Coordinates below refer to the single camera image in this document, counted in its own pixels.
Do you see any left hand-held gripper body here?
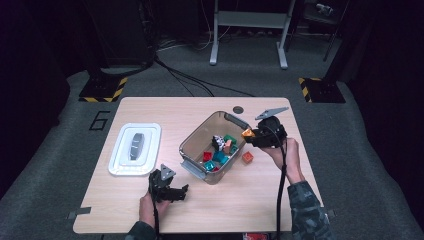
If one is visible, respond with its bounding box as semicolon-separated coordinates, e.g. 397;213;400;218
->
148;163;177;203

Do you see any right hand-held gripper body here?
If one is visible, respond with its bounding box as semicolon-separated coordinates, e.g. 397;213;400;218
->
254;106;290;148

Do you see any white toy car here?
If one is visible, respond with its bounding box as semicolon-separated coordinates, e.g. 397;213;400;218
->
211;134;226;152

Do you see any white bin lid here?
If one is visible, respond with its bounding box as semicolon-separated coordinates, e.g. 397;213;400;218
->
107;122;163;177

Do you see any transparent grey storage box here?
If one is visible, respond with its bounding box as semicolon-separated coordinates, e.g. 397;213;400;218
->
178;110;254;186

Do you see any person's left hand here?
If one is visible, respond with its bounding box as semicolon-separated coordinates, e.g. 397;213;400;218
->
138;191;171;229

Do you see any person's right hand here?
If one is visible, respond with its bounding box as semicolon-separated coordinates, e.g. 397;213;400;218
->
260;137;306;185

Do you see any black stand base hazard tape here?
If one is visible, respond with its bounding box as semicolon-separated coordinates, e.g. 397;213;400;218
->
78;76;129;103
298;77;347;104

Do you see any white metal stand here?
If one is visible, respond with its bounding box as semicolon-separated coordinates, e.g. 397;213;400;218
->
209;0;297;70

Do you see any grey device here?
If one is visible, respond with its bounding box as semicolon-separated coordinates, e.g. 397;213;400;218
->
314;2;334;17

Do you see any black cabinet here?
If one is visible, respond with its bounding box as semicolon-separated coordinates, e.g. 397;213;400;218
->
99;0;156;68

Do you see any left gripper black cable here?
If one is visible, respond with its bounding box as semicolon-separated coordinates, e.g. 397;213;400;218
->
150;188;162;240

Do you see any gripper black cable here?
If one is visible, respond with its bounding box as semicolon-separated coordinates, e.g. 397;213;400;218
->
264;124;288;240
150;188;162;240

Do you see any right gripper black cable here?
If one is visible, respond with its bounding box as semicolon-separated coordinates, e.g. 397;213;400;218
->
264;124;288;240

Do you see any black floor cable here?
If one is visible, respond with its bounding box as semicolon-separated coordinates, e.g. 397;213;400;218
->
164;66;215;98
153;57;256;98

